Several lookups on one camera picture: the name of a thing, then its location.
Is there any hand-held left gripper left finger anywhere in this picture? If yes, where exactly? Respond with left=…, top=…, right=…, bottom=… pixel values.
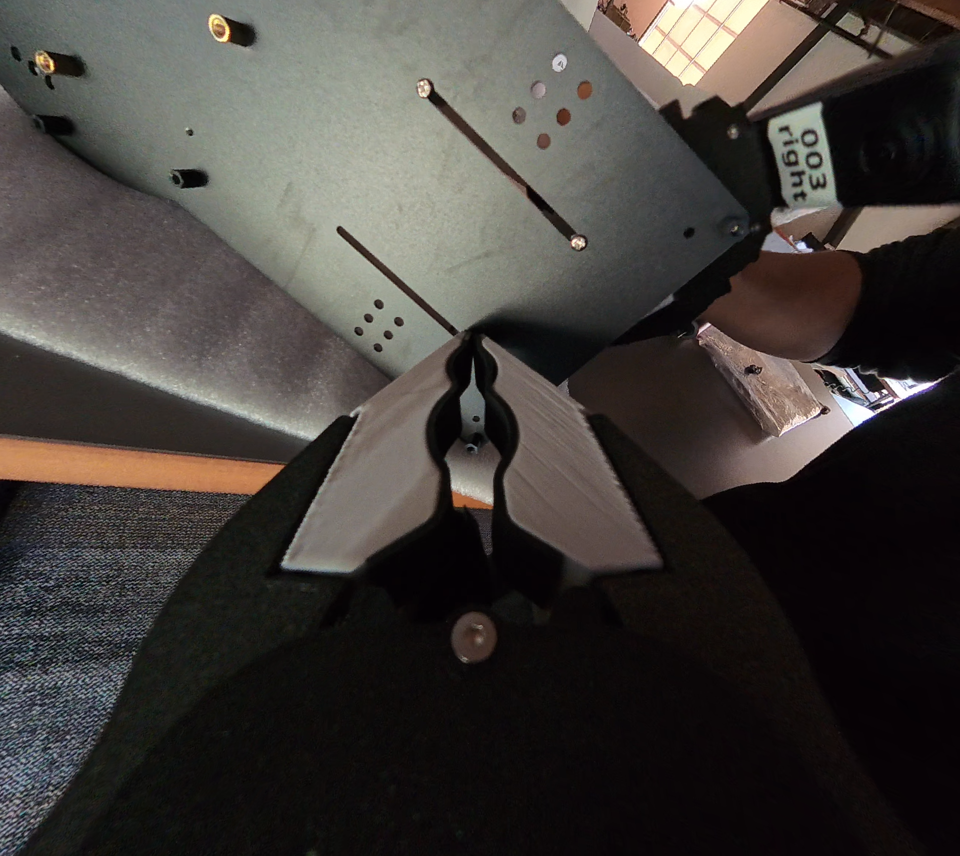
left=281, top=334, right=474, bottom=576

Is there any white foam sheet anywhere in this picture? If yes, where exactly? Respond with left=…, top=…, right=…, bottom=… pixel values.
left=0, top=87, right=466, bottom=445

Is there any dark grey desk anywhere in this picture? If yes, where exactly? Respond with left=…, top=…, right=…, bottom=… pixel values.
left=0, top=331, right=864, bottom=512

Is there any blue toy robot arm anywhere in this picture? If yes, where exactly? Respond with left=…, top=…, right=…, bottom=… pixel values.
left=0, top=0, right=751, bottom=456

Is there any person's right forearm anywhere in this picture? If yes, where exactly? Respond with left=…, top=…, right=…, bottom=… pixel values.
left=708, top=247, right=864, bottom=364

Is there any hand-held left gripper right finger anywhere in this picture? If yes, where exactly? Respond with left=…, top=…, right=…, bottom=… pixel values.
left=478, top=334, right=666, bottom=572

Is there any pile of clear plastic bags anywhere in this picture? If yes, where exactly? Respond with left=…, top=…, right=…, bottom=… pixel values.
left=696, top=325, right=830, bottom=436

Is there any bright background window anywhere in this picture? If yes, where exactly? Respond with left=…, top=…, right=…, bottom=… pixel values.
left=639, top=0, right=774, bottom=86

